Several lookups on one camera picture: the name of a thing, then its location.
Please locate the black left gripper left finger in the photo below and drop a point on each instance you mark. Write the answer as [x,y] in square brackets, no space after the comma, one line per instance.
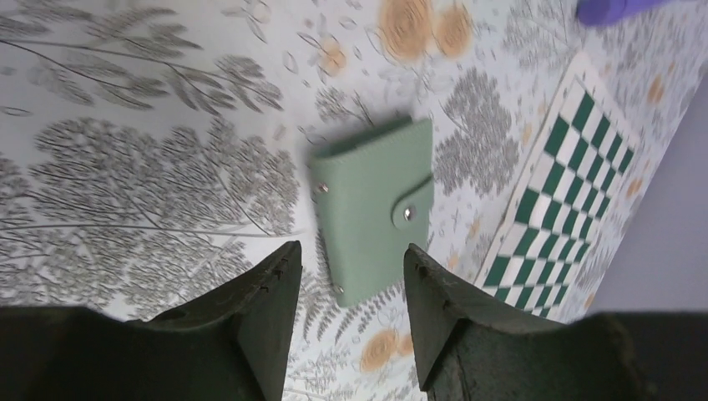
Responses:
[231,343]

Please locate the green white chessboard mat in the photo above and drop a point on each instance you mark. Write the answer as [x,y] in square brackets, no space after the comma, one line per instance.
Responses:
[574,172]

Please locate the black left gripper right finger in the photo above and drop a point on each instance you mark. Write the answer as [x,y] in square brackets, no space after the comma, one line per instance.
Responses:
[469,345]

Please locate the purple plastic tube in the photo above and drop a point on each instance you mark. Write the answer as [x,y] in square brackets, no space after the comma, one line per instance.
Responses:
[601,13]

